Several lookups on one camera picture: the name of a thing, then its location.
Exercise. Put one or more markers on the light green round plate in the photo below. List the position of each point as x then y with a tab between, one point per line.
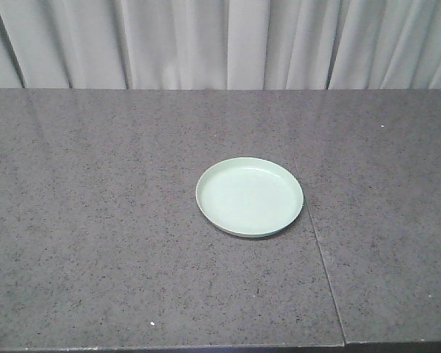
249	197

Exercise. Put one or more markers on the white pleated curtain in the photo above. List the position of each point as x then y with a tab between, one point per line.
232	45

